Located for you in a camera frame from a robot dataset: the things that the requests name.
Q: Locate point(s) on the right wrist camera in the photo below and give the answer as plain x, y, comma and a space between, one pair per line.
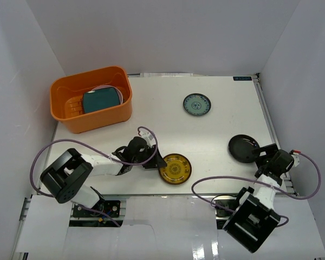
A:
295, 154

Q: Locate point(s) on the teal square plate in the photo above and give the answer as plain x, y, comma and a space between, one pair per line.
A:
92, 102

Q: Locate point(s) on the black round plate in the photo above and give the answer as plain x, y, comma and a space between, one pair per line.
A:
241, 148

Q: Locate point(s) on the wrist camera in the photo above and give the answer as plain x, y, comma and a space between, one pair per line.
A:
295, 154
148, 137

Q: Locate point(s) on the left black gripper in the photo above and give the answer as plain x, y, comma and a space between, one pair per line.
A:
150, 160

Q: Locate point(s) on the blue patterned small plate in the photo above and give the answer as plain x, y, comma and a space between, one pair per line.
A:
197, 104

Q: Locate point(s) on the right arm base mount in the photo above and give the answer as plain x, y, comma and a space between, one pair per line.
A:
224, 211

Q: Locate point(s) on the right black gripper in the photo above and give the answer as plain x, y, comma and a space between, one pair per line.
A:
269, 150

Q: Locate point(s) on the orange plastic bin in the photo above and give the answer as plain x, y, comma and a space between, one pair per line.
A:
66, 96

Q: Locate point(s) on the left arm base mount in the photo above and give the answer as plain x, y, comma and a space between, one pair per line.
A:
106, 214

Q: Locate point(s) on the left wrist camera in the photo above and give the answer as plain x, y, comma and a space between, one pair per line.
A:
148, 137

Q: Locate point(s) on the yellow patterned round plate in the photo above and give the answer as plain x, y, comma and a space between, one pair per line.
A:
177, 171

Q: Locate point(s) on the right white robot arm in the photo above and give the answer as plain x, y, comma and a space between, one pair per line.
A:
265, 191

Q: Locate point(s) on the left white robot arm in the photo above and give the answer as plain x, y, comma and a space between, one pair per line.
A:
65, 177

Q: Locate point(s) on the blue table label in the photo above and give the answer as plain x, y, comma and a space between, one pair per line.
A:
242, 78

